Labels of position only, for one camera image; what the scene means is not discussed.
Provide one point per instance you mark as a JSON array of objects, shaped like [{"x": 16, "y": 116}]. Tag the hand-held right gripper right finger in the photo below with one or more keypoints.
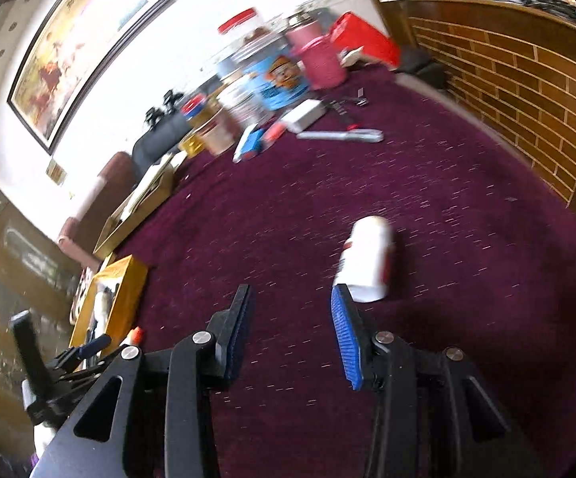
[{"x": 346, "y": 341}]

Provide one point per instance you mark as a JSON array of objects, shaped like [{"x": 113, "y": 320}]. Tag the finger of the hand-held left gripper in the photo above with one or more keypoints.
[
  {"x": 94, "y": 346},
  {"x": 94, "y": 366}
]

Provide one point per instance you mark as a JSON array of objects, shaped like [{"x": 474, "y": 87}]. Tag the wooden glass cabinet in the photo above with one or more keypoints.
[{"x": 14, "y": 269}]

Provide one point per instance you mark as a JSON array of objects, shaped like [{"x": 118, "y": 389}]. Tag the small white box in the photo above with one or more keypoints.
[{"x": 304, "y": 115}]

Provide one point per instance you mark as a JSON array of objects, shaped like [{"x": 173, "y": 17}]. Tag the clear jar red lid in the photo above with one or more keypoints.
[{"x": 243, "y": 30}]

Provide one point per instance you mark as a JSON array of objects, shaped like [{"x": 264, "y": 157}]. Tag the small gold wall plaque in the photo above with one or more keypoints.
[{"x": 56, "y": 170}]

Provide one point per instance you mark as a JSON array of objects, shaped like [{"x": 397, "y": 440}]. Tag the white bottle red label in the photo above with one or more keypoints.
[{"x": 365, "y": 259}]

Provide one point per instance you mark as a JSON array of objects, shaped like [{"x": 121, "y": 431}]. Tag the orange capped white tube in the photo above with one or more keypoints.
[{"x": 135, "y": 337}]

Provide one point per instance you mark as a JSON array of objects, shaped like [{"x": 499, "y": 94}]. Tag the yellow tin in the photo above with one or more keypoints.
[{"x": 191, "y": 145}]

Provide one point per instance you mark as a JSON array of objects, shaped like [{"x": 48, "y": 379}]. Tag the red box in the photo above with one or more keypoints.
[{"x": 362, "y": 37}]

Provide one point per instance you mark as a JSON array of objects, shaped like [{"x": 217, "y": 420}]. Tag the white canister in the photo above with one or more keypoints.
[{"x": 240, "y": 104}]

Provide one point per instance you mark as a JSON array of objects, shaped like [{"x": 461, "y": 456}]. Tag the black hand tool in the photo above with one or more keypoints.
[{"x": 343, "y": 109}]

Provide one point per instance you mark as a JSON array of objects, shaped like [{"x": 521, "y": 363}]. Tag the framed painting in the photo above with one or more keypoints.
[{"x": 79, "y": 40}]

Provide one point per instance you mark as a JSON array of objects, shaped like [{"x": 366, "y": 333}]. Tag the maroon tablecloth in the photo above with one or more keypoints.
[{"x": 293, "y": 199}]

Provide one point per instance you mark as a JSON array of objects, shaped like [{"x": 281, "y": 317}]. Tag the black gadget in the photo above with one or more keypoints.
[
  {"x": 172, "y": 100},
  {"x": 156, "y": 117}
]

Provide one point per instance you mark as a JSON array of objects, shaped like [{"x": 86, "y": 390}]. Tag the grey can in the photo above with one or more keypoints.
[{"x": 228, "y": 65}]

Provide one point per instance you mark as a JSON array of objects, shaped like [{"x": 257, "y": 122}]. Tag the large flat cardboard box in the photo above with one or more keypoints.
[{"x": 161, "y": 191}]

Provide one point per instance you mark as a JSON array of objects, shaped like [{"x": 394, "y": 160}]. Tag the stack of papers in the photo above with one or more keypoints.
[{"x": 151, "y": 184}]

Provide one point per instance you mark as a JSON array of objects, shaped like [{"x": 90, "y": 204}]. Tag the brick pattern wooden counter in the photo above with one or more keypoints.
[{"x": 507, "y": 79}]

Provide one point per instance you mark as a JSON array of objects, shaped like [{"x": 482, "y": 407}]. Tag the amber jar red blue lid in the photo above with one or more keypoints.
[{"x": 194, "y": 108}]

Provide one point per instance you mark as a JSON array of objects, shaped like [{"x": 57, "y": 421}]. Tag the black stool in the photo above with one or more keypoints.
[{"x": 425, "y": 67}]

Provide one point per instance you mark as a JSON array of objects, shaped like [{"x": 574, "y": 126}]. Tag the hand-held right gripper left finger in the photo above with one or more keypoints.
[{"x": 235, "y": 341}]

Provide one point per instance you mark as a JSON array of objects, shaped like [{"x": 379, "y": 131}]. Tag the small red item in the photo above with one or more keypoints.
[{"x": 274, "y": 132}]

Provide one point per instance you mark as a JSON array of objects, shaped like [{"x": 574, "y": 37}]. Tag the pink bottle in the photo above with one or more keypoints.
[{"x": 320, "y": 59}]

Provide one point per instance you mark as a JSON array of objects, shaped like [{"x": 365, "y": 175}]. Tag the yellow cardboard box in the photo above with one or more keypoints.
[{"x": 131, "y": 284}]

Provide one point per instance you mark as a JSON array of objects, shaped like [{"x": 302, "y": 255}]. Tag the maroon armchair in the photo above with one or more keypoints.
[{"x": 96, "y": 199}]

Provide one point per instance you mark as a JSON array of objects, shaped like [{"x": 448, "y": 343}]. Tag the dark grey sofa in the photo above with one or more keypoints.
[{"x": 156, "y": 142}]

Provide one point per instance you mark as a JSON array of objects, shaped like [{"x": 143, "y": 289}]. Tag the brown paper canister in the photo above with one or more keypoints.
[{"x": 218, "y": 134}]

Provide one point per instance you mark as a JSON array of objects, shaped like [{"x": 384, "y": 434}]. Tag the blue and white box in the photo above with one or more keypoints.
[{"x": 250, "y": 144}]

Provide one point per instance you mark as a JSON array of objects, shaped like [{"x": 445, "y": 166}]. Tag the patterned cloth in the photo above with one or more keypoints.
[{"x": 83, "y": 294}]

